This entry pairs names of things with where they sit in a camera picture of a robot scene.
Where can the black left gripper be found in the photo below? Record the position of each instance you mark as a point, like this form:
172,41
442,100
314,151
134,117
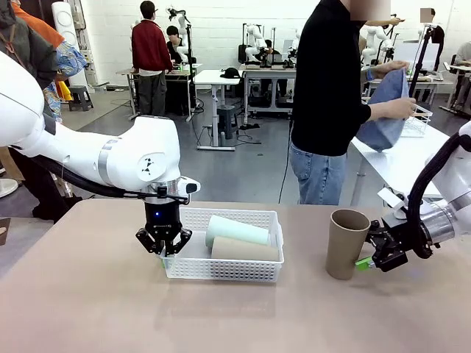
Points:
162,217

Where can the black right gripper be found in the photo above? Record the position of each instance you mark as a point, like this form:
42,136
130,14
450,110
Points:
395,246

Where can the brown paper cup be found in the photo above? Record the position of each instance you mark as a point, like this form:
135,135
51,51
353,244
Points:
243,252
344,250

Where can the white perforated plastic basket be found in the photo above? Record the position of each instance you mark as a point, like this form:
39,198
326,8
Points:
221,272

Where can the mint green paper cup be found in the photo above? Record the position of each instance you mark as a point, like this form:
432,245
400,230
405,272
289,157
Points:
239,231

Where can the blue denim cloth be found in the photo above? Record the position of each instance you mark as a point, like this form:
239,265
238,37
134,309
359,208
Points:
386,110

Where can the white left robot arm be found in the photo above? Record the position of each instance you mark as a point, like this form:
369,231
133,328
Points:
110,158

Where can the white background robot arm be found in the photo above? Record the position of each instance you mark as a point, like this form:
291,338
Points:
371,44
182,22
255,40
294,53

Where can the person's right forearm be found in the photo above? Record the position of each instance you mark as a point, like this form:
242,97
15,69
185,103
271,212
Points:
380,112

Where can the person's left forearm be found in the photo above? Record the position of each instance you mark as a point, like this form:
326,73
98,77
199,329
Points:
373,73

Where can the person's right hand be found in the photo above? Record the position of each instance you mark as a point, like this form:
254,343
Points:
403,108

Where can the person's left hand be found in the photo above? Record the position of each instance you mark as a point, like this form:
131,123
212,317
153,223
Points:
395,67

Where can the gray plastic step stool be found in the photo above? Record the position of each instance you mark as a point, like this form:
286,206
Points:
227,121
81,98

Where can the black floor power strip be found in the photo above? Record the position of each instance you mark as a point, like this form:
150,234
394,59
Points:
250,127

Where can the brown board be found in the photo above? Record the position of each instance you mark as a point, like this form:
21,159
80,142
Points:
4,231

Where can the person in black sweater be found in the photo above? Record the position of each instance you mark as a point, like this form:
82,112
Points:
327,92

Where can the white round fan base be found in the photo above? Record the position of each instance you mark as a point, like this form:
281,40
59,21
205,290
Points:
7,187

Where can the white height-adjustable desk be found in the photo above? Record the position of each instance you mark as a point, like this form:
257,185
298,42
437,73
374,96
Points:
213,79

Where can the black tripod stand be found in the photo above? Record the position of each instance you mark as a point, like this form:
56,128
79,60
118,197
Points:
190,73
419,62

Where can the wooden top work table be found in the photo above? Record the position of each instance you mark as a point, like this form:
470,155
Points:
125,72

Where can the white background work table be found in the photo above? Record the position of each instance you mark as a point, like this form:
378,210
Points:
434,82

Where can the black cap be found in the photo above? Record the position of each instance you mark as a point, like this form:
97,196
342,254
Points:
231,73

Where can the person in red sweater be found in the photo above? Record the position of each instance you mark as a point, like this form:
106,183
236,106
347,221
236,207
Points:
151,48

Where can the seated person in black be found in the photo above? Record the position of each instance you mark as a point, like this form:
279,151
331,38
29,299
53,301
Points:
174,44

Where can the long white lab table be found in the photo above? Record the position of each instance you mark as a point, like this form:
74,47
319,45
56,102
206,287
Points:
268,73

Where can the black suitcase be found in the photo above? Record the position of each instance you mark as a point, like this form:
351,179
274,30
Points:
242,53

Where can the white monitor box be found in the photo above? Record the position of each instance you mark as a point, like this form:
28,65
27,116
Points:
423,51

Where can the mannequin in orange blue clothes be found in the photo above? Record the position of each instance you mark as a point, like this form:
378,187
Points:
68,59

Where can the seated person in gray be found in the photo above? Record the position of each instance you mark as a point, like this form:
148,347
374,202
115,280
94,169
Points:
463,55

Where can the seated dark-haired background person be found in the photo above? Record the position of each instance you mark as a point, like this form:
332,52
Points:
271,48

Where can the standing person in black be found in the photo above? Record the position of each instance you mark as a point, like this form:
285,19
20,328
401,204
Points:
438,36

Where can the white tower fan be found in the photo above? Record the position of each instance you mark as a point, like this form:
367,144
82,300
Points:
68,22

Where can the person in green jacket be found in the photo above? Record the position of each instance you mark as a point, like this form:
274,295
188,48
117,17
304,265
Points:
22,40

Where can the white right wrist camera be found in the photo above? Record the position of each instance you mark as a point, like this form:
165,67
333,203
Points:
393,206

